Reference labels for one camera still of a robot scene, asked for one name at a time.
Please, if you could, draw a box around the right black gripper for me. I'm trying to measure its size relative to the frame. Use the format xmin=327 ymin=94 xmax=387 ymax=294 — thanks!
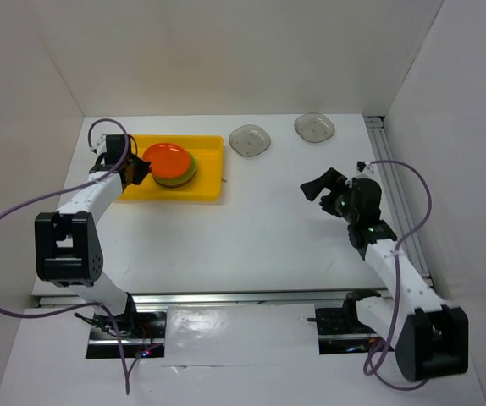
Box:
xmin=300 ymin=167 xmax=358 ymax=223

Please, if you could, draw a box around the orange plate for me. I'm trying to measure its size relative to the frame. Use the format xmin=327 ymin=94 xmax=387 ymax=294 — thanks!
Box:
xmin=142 ymin=142 xmax=193 ymax=179

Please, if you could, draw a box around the green plate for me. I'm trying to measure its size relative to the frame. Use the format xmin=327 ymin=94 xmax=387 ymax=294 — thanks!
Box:
xmin=153 ymin=170 xmax=196 ymax=189
xmin=185 ymin=153 xmax=196 ymax=179

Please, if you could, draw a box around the clear grey plate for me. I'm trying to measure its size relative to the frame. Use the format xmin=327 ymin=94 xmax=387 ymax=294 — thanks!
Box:
xmin=294 ymin=113 xmax=336 ymax=144
xmin=229 ymin=124 xmax=271 ymax=157

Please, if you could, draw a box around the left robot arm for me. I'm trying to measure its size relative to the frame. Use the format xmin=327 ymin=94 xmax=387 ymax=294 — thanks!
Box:
xmin=34 ymin=134 xmax=149 ymax=337

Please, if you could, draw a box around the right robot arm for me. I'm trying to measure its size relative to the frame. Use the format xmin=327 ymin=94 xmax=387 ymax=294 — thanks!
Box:
xmin=300 ymin=168 xmax=469 ymax=382

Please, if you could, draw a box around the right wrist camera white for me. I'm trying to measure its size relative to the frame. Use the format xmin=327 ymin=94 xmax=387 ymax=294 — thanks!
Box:
xmin=356 ymin=161 xmax=375 ymax=177

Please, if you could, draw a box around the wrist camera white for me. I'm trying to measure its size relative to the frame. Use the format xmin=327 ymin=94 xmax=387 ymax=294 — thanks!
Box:
xmin=356 ymin=161 xmax=375 ymax=177
xmin=90 ymin=134 xmax=107 ymax=156

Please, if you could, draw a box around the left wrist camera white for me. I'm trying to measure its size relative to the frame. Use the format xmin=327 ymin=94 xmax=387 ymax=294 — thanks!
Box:
xmin=90 ymin=134 xmax=107 ymax=156

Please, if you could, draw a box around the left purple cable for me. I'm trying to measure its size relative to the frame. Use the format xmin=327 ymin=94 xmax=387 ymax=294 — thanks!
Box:
xmin=0 ymin=118 xmax=159 ymax=395

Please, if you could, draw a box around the aluminium rail right side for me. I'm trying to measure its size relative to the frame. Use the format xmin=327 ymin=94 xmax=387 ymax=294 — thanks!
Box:
xmin=363 ymin=116 xmax=431 ymax=279

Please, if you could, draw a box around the aluminium rail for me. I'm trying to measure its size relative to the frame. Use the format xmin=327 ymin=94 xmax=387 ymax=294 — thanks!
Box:
xmin=363 ymin=116 xmax=431 ymax=279
xmin=30 ymin=285 xmax=396 ymax=309

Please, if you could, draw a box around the aluminium rail front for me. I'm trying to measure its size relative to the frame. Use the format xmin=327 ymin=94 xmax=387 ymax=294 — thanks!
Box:
xmin=30 ymin=285 xmax=396 ymax=309

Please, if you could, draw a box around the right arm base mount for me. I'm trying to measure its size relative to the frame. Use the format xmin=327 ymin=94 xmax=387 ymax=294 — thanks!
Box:
xmin=307 ymin=307 xmax=379 ymax=355

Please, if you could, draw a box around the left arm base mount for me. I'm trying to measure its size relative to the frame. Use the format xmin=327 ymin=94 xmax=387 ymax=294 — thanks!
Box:
xmin=74 ymin=310 xmax=167 ymax=359

